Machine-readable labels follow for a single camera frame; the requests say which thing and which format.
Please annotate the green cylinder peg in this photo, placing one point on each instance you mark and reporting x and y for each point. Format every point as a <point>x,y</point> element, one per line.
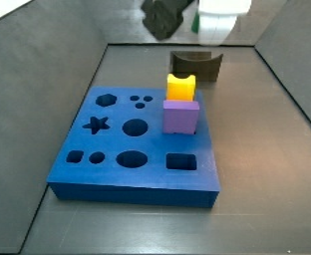
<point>195,23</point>

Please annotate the blue foam shape-sorter board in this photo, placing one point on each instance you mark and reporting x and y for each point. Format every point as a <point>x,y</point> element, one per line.
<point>119,159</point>

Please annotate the dark curved fixture cradle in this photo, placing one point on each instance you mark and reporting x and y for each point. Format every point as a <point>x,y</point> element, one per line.
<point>195,63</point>

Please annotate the purple rectangular block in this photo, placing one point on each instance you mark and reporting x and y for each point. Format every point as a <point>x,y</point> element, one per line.
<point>181,116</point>

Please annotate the yellow notched block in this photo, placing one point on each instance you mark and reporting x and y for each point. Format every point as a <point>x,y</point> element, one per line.
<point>181,88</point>

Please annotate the dark cable bundle sleeve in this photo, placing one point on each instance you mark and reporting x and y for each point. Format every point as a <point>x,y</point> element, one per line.
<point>163,16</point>

